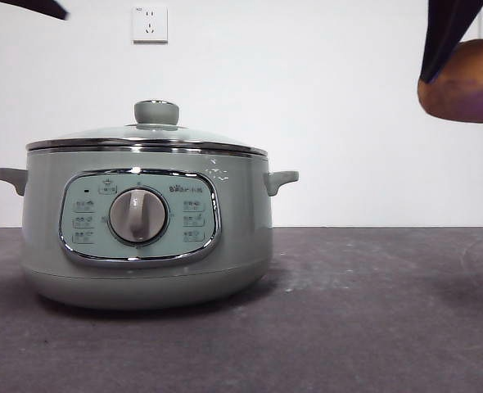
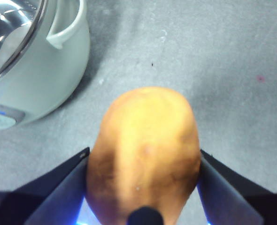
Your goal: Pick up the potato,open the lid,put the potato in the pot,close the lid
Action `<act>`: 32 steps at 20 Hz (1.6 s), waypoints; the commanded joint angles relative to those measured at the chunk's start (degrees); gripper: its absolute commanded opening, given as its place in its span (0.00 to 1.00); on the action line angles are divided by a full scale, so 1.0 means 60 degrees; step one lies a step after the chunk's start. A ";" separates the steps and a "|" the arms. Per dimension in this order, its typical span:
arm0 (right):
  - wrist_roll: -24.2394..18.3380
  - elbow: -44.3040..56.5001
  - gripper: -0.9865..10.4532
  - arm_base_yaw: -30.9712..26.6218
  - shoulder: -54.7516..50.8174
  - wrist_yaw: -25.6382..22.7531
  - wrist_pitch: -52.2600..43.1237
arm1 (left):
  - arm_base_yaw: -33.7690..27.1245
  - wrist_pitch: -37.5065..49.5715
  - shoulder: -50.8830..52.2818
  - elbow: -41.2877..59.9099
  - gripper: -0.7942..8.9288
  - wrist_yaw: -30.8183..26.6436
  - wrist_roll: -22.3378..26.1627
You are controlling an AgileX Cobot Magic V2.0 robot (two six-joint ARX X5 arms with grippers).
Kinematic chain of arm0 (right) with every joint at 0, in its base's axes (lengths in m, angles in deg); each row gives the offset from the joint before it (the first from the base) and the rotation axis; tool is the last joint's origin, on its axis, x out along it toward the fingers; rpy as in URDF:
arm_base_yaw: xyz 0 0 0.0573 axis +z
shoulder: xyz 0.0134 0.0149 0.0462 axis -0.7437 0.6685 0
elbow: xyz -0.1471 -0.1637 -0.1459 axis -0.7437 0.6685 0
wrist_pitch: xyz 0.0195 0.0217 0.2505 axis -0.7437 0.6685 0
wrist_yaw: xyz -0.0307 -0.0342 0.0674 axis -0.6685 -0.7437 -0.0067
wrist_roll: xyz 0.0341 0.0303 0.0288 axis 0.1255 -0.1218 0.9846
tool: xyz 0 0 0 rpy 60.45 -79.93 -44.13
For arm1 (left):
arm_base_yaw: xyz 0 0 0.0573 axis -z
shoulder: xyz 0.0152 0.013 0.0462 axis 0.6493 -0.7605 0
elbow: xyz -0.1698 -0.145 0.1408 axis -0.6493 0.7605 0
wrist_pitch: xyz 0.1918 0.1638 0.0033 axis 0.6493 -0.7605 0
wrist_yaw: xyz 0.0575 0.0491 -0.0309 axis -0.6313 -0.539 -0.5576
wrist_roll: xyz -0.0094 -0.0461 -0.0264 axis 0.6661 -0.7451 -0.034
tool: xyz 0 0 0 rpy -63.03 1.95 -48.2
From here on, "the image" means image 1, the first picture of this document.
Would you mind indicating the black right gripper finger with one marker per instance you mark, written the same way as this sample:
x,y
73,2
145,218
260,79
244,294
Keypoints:
x,y
442,37

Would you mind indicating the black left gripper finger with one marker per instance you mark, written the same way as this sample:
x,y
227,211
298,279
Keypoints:
x,y
45,7

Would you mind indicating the brown potato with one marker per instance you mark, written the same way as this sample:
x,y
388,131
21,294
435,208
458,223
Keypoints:
x,y
462,92

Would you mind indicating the glass lid with green knob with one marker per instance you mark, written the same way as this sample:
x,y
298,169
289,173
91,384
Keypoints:
x,y
156,112

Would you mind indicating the pale green electric cooking pot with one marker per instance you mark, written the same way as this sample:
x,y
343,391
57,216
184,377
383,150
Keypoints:
x,y
245,225

